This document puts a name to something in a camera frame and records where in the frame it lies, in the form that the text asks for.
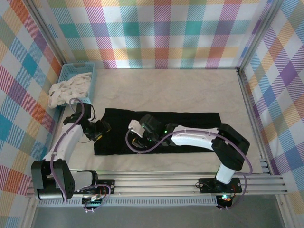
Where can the black t-shirt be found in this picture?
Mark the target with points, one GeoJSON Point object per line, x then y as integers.
{"type": "Point", "coordinates": [118, 118]}

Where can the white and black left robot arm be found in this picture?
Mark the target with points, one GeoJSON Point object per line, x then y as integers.
{"type": "Point", "coordinates": [69, 140]}

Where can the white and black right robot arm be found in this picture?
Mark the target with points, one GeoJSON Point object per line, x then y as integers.
{"type": "Point", "coordinates": [192, 140]}

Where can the crumpled white cloth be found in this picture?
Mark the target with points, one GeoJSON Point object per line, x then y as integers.
{"type": "Point", "coordinates": [69, 90]}

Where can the blue plastic basket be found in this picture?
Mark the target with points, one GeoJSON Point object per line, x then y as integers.
{"type": "Point", "coordinates": [69, 70]}

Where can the left controller board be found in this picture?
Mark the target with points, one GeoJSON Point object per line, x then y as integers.
{"type": "Point", "coordinates": [93, 203]}

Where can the controller board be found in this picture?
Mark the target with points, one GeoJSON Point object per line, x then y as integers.
{"type": "Point", "coordinates": [93, 203]}
{"type": "Point", "coordinates": [225, 200]}

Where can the right controller board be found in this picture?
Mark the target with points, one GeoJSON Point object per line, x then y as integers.
{"type": "Point", "coordinates": [225, 200]}

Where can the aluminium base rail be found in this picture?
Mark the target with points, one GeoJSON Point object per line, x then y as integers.
{"type": "Point", "coordinates": [154, 184]}

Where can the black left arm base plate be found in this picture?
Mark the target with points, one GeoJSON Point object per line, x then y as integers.
{"type": "Point", "coordinates": [108, 186]}

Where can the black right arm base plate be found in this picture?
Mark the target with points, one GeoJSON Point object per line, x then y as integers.
{"type": "Point", "coordinates": [206, 185]}

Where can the aluminium frame post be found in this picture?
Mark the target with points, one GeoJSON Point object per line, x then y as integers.
{"type": "Point", "coordinates": [260, 35]}
{"type": "Point", "coordinates": [49, 35]}

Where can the aluminium side rail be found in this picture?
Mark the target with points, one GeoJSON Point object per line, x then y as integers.
{"type": "Point", "coordinates": [253, 118]}

